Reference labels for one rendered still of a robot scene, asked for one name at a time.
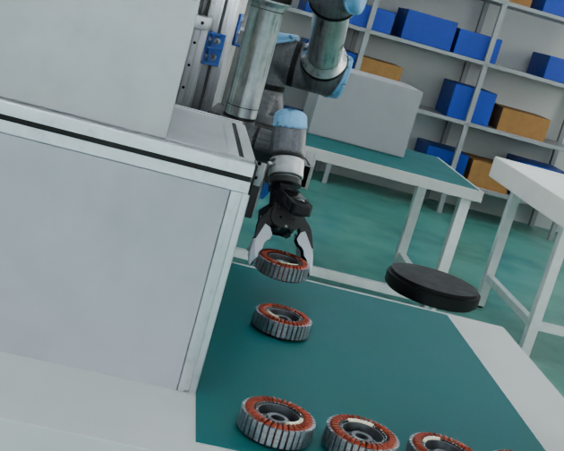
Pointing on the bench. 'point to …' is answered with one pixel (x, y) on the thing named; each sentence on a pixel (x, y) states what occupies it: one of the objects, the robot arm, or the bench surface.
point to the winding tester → (89, 57)
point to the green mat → (350, 369)
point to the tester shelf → (139, 141)
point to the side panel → (213, 291)
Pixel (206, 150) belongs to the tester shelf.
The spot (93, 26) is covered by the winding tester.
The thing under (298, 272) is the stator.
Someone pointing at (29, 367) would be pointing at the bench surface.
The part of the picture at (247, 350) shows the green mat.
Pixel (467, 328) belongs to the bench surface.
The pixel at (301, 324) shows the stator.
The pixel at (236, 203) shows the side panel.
